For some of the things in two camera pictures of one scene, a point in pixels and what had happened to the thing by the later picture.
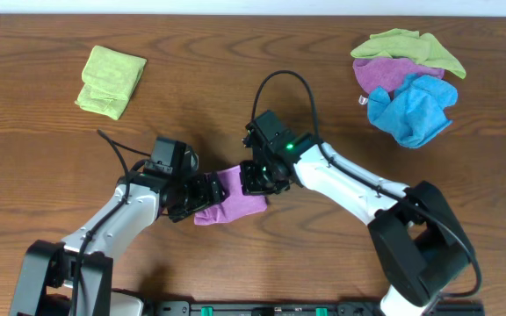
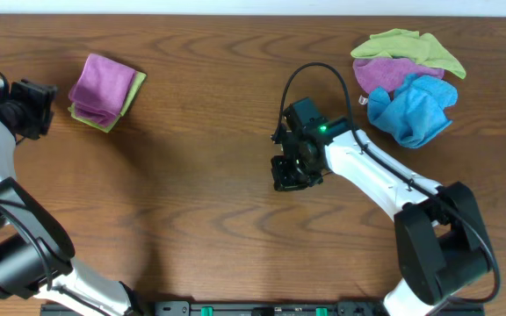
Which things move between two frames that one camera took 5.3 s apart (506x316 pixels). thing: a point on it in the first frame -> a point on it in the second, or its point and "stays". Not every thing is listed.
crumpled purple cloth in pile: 374,74 stays
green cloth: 111,79 -> 139,81
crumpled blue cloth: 415,111 stays
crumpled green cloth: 411,46 stays
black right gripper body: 249,179 -> 285,174
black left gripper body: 212,193 -> 36,110
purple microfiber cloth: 234,205 -> 99,89
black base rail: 307,308 stays
